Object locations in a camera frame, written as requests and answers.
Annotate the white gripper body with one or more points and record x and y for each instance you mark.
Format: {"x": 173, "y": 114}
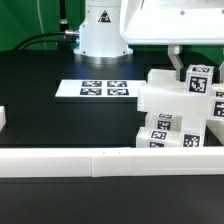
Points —
{"x": 172, "y": 22}

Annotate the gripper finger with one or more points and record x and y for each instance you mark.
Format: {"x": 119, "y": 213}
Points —
{"x": 221, "y": 66}
{"x": 174, "y": 52}

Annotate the white chair back frame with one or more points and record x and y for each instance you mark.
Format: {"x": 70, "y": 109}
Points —
{"x": 164, "y": 94}

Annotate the white chair seat part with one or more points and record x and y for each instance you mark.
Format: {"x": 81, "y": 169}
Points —
{"x": 197, "y": 132}

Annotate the small white block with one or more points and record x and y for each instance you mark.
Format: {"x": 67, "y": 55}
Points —
{"x": 163, "y": 121}

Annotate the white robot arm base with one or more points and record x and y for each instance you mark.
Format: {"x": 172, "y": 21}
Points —
{"x": 99, "y": 34}

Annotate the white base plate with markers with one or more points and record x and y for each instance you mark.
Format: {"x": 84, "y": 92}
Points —
{"x": 71, "y": 88}

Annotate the white front fence wall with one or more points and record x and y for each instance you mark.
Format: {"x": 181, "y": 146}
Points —
{"x": 110, "y": 162}

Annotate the white fence wall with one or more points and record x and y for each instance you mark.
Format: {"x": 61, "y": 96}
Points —
{"x": 2, "y": 117}
{"x": 110, "y": 162}

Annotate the white left fence wall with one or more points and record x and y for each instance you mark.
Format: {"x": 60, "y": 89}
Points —
{"x": 2, "y": 117}

